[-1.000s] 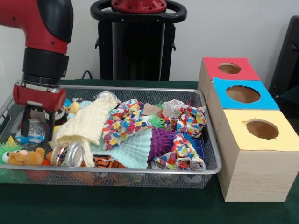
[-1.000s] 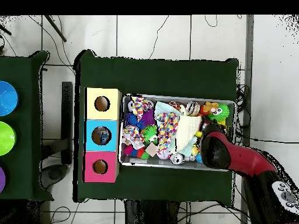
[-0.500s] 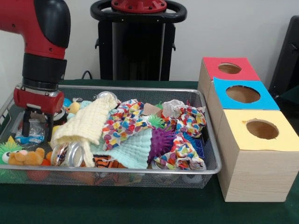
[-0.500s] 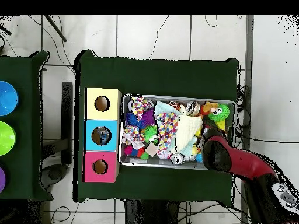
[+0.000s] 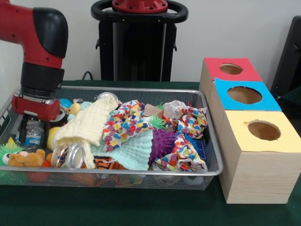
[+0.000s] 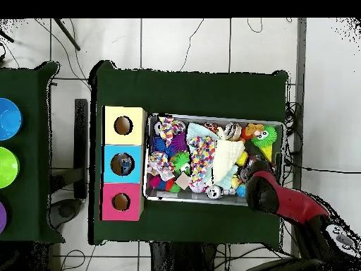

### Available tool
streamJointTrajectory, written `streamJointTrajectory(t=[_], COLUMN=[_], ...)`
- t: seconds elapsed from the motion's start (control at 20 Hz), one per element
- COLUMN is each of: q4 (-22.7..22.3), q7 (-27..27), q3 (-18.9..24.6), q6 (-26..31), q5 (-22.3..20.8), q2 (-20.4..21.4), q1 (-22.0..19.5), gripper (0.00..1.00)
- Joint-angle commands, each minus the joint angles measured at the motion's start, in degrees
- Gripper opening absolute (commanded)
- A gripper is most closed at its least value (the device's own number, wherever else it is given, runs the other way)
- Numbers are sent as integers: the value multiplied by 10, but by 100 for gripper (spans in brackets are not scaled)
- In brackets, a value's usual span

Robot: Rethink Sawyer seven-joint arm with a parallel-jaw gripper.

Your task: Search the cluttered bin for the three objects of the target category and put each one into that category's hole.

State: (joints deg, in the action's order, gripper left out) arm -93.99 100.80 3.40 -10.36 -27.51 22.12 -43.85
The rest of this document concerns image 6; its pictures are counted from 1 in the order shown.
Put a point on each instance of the green plastic bowl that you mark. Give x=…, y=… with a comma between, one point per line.
x=7, y=167

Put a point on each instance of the grey round base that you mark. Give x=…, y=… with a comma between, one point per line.
x=66, y=212

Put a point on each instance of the brown plush bear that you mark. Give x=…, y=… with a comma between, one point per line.
x=254, y=130

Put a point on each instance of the colourful patterned cloth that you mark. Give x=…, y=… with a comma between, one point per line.
x=169, y=130
x=159, y=165
x=202, y=161

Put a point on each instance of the blue plastic bowl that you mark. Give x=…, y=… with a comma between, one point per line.
x=8, y=118

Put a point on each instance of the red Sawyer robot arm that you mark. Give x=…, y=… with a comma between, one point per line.
x=293, y=203

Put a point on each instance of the black rod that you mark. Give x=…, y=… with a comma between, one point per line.
x=66, y=34

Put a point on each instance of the yellow ball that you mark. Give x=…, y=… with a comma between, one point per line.
x=241, y=158

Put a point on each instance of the blue spiky ball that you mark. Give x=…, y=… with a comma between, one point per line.
x=159, y=145

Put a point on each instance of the wooden three-hole box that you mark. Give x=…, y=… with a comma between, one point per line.
x=123, y=145

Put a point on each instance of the purple spiky ball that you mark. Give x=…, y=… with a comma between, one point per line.
x=180, y=142

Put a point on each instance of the dark green table cloth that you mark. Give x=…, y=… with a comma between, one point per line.
x=186, y=90
x=39, y=169

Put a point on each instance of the crushed silver drink can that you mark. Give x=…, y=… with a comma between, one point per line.
x=233, y=131

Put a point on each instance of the cream yellow cloth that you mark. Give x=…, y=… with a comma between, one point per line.
x=228, y=158

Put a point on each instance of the green fluffy toy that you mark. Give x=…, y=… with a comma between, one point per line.
x=265, y=137

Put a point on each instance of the black flat bar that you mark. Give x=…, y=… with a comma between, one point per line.
x=81, y=147

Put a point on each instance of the mint green cloth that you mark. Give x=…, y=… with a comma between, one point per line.
x=196, y=130

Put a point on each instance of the blue globe ball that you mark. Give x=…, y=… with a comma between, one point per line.
x=241, y=191

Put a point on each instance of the red black drink can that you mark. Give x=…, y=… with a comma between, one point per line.
x=213, y=191

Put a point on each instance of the yellow rubber duck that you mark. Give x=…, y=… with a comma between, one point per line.
x=236, y=180

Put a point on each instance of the green spiky ball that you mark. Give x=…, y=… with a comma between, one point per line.
x=181, y=161

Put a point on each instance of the purple plastic bowl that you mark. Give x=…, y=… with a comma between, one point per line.
x=2, y=217

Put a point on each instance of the shallow clear mesh bin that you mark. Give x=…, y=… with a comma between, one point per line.
x=169, y=195

